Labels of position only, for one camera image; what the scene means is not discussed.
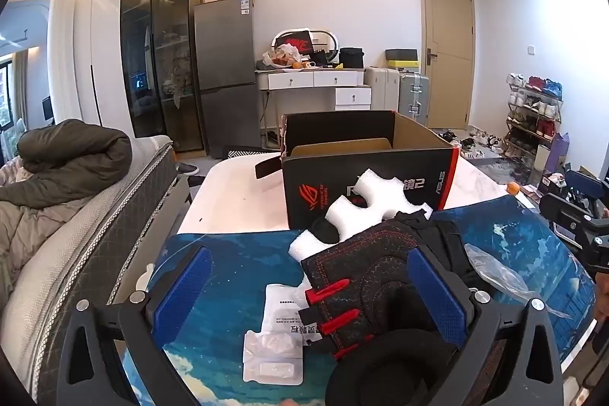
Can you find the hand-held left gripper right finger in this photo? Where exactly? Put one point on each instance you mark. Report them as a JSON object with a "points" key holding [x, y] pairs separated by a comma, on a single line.
{"points": [[435, 292]]}

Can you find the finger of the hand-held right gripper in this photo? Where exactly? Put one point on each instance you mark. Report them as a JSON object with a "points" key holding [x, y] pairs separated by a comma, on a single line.
{"points": [[566, 215]]}

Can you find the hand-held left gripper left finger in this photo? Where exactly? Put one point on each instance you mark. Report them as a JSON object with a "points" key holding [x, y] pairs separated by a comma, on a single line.
{"points": [[188, 287]]}

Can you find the white foam block with holes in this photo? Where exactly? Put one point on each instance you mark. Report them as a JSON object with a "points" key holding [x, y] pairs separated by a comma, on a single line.
{"points": [[376, 192]]}

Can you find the black cardboard box red print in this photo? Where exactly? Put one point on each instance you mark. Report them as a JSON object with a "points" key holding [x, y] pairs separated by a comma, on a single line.
{"points": [[428, 139]]}

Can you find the white plastic holder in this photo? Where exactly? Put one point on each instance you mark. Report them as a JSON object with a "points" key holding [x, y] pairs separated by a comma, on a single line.
{"points": [[142, 281]]}

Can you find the clear plastic bag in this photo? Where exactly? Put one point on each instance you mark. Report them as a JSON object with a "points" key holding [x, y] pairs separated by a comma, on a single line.
{"points": [[499, 277]]}

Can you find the black round foam pad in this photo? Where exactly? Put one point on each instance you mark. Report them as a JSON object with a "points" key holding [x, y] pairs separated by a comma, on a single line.
{"points": [[395, 368]]}

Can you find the metal shoe rack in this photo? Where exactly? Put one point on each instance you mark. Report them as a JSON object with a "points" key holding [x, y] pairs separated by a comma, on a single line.
{"points": [[511, 147]]}

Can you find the white printed sachet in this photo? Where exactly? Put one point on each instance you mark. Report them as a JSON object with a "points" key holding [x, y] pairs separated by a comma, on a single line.
{"points": [[280, 311]]}

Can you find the grey quilted mattress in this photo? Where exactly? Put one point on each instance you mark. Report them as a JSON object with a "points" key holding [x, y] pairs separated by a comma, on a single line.
{"points": [[95, 244]]}

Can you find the clear blister packet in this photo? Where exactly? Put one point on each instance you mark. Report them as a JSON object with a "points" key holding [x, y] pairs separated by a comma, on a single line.
{"points": [[271, 363]]}

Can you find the scattered shoes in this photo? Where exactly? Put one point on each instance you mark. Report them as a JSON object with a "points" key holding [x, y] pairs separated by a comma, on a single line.
{"points": [[476, 142]]}

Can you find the dark slipper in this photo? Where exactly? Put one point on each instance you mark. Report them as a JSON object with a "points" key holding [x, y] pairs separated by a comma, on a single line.
{"points": [[188, 169]]}

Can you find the row of sneakers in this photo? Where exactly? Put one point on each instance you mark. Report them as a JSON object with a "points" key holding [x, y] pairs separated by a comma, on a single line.
{"points": [[535, 83]]}

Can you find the beige quilted blanket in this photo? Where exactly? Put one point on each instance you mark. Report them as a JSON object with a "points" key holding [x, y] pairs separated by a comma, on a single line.
{"points": [[28, 225]]}

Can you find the dark green duvet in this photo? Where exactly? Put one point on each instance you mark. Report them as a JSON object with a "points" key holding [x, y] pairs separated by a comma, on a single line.
{"points": [[71, 154]]}

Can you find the silver suitcase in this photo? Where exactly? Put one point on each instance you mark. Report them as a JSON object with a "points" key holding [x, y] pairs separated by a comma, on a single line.
{"points": [[414, 97]]}

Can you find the beige door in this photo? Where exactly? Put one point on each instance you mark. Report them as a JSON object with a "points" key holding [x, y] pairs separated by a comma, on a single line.
{"points": [[447, 44]]}

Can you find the grey refrigerator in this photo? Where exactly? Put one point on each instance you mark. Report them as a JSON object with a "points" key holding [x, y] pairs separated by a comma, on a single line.
{"points": [[223, 68]]}

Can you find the yellow box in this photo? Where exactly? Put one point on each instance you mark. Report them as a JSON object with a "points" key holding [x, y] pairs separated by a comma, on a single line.
{"points": [[403, 65]]}

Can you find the grey box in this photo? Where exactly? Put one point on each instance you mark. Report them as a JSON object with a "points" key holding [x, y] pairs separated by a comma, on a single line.
{"points": [[402, 54]]}

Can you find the dark glass display cabinet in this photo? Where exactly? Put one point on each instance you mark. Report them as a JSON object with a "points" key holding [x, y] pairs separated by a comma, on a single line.
{"points": [[142, 54]]}

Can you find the white dressing table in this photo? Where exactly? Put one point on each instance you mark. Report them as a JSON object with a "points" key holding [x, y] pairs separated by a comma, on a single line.
{"points": [[309, 78]]}

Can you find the black bag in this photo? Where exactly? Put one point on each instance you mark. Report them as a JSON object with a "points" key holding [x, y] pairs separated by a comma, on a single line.
{"points": [[352, 58]]}

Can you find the white plastic bag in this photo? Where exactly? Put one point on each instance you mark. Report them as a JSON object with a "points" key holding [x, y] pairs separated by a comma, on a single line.
{"points": [[288, 53]]}

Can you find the black pouch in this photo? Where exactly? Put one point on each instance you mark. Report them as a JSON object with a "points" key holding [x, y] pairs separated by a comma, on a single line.
{"points": [[324, 58]]}

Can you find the red and black shoe box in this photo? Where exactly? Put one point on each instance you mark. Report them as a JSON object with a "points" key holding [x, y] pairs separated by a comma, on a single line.
{"points": [[292, 40]]}

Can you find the white curtain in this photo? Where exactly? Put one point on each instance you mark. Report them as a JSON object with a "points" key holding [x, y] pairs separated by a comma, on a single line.
{"points": [[64, 49]]}

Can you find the oval mirror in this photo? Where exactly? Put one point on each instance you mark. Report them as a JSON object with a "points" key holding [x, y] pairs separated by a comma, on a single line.
{"points": [[328, 37]]}

